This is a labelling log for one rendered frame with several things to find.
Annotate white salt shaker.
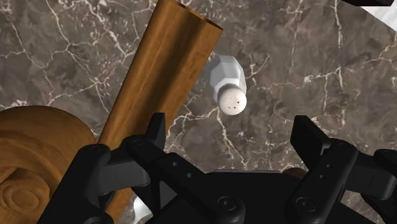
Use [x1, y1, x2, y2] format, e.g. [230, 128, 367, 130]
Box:
[205, 54, 248, 116]

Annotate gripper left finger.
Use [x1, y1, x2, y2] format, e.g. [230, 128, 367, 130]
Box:
[37, 112, 246, 224]

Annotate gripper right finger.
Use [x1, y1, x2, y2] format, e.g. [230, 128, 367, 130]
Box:
[284, 115, 397, 224]

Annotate wooden paper towel holder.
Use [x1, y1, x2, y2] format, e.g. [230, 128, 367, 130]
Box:
[0, 0, 224, 224]

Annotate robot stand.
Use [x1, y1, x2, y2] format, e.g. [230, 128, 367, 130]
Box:
[340, 0, 395, 7]

